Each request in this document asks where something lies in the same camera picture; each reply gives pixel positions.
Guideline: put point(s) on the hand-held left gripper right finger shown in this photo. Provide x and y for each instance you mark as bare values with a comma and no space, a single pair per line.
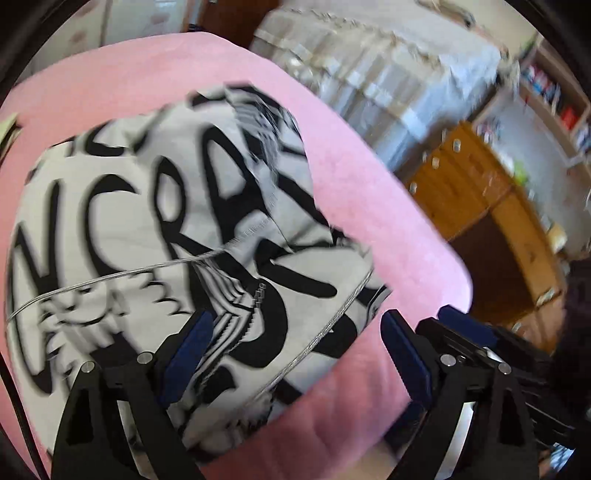
408,355

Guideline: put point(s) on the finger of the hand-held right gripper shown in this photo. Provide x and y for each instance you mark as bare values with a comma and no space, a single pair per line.
461,344
466,321

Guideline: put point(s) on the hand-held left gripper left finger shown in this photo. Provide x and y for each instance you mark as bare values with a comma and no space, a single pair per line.
187,355

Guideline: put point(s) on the black and white printed jacket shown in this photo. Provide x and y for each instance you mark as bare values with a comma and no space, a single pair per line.
138,221

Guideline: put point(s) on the dark cloth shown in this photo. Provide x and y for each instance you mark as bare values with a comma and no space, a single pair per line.
575,314

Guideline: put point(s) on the wooden drawer cabinet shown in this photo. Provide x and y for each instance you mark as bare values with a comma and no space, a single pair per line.
480,194

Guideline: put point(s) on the pink bed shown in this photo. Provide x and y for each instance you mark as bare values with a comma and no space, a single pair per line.
378,207

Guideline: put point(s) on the wooden bookshelf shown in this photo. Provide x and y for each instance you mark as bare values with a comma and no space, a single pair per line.
549,92

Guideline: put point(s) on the white lace furniture cover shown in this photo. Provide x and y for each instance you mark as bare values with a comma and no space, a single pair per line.
392,69

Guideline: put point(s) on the light green folded garment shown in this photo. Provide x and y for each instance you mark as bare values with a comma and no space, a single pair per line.
8,130

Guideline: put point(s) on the brown wooden door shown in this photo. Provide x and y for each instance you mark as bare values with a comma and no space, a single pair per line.
231,23

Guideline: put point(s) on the floral sliding door wardrobe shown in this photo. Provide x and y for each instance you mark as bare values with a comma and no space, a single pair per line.
134,21

